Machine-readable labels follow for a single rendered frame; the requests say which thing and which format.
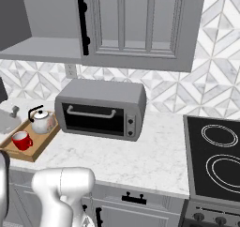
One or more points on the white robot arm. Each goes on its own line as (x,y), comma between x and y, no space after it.
(56,190)

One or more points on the grey cabinet door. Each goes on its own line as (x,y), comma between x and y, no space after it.
(140,21)

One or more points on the wooden tray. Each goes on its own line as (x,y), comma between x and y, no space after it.
(39,144)

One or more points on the red mug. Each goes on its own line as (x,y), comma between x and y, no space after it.
(21,141)

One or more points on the dark toaster oven knob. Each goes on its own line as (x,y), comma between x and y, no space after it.
(130,121)
(130,133)

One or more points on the grey toaster oven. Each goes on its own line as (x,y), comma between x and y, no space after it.
(103,91)

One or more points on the black toaster oven door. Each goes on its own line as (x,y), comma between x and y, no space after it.
(93,124)

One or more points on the grey drawer front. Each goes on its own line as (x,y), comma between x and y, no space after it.
(162,199)

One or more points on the grey base cupboard door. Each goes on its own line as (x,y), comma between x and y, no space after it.
(134,216)
(22,193)

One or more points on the grey sink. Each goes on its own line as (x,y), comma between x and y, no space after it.
(7,123)

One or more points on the grey stove with black hob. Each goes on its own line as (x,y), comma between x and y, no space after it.
(215,174)

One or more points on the dark grey tap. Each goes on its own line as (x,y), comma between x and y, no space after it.
(2,91)

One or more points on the dark stove knob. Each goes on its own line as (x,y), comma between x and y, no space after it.
(238,223)
(199,217)
(221,221)

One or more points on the white wall outlet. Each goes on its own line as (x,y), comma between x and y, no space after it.
(70,70)

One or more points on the grey wall cabinet body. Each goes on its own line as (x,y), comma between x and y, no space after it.
(50,21)

